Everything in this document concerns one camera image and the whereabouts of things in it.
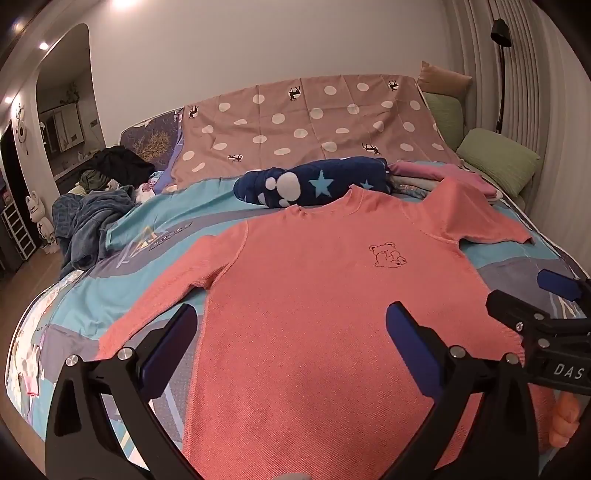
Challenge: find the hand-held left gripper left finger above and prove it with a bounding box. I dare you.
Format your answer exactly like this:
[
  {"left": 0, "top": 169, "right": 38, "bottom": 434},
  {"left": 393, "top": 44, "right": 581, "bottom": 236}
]
[{"left": 44, "top": 302, "right": 198, "bottom": 480}]

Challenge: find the pink folded garment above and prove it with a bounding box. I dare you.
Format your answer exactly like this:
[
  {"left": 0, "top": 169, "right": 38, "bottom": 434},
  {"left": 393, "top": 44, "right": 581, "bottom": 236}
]
[{"left": 388, "top": 159, "right": 502, "bottom": 201}]

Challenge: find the coral bear-print sweater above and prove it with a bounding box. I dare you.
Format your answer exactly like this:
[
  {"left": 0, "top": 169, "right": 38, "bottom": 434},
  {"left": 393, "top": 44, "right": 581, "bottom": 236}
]
[{"left": 96, "top": 178, "right": 561, "bottom": 480}]

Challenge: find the floral folded garment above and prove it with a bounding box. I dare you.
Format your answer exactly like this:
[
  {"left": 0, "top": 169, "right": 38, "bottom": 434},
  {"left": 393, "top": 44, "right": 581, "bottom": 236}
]
[{"left": 394, "top": 184, "right": 437, "bottom": 200}]

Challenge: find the white round wall ornament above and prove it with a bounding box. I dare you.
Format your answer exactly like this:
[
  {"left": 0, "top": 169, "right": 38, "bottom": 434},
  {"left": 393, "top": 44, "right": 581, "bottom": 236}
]
[{"left": 13, "top": 104, "right": 29, "bottom": 155}]

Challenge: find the green pillow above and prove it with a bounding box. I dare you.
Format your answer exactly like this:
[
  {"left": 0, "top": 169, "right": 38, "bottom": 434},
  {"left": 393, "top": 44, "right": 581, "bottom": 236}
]
[
  {"left": 455, "top": 128, "right": 542, "bottom": 199},
  {"left": 422, "top": 92, "right": 467, "bottom": 151}
]

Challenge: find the dark floral quilt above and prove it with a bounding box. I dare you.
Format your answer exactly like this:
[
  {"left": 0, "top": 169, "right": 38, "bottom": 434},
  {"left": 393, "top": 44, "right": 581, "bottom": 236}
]
[{"left": 120, "top": 108, "right": 185, "bottom": 168}]

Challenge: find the teal and grey bed cover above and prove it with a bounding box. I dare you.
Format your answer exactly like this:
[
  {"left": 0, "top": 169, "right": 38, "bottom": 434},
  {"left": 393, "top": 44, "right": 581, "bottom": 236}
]
[{"left": 7, "top": 159, "right": 591, "bottom": 464}]

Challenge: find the blue knitted blanket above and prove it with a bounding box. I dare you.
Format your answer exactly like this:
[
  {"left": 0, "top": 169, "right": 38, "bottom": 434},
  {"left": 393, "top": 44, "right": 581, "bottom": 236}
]
[{"left": 51, "top": 185, "right": 139, "bottom": 271}]

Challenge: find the olive green cloth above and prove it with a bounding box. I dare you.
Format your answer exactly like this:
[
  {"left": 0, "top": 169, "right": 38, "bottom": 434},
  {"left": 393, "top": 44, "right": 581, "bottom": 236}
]
[{"left": 78, "top": 170, "right": 112, "bottom": 192}]

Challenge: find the navy star-print fleece garment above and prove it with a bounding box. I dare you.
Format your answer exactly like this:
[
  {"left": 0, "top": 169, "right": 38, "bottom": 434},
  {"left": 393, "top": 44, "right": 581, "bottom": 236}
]
[{"left": 233, "top": 157, "right": 393, "bottom": 209}]

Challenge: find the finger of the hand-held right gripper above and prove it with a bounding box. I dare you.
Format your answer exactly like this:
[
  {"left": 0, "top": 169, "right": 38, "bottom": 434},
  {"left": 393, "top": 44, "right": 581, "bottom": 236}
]
[
  {"left": 538, "top": 269, "right": 591, "bottom": 303},
  {"left": 486, "top": 290, "right": 591, "bottom": 340}
]

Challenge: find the cream folded garment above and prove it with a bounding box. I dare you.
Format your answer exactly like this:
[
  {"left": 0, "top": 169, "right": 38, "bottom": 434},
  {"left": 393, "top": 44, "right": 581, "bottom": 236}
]
[{"left": 392, "top": 174, "right": 445, "bottom": 190}]

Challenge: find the black clothes pile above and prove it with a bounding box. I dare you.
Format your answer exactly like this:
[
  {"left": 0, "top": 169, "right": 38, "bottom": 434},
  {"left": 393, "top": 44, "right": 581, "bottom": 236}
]
[{"left": 85, "top": 145, "right": 155, "bottom": 183}]

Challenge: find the white grid rack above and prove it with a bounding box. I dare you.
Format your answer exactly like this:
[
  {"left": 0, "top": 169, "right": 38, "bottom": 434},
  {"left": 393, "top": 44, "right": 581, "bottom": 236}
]
[{"left": 0, "top": 203, "right": 38, "bottom": 264}]

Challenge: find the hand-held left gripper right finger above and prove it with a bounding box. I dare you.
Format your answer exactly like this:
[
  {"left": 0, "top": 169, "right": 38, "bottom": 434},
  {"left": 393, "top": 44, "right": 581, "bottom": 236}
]
[{"left": 385, "top": 302, "right": 541, "bottom": 480}]

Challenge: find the tan pillow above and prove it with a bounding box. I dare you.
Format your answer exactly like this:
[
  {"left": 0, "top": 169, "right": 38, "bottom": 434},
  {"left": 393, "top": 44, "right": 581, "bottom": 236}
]
[{"left": 418, "top": 60, "right": 474, "bottom": 100}]

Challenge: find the person's right hand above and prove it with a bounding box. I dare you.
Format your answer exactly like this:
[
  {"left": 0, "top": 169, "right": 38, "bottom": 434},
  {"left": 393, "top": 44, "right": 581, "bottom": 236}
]
[{"left": 549, "top": 395, "right": 584, "bottom": 450}]

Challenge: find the black floor lamp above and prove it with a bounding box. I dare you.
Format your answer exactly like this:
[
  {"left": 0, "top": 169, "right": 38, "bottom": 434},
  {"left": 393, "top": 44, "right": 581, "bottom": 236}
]
[{"left": 489, "top": 18, "right": 513, "bottom": 134}]

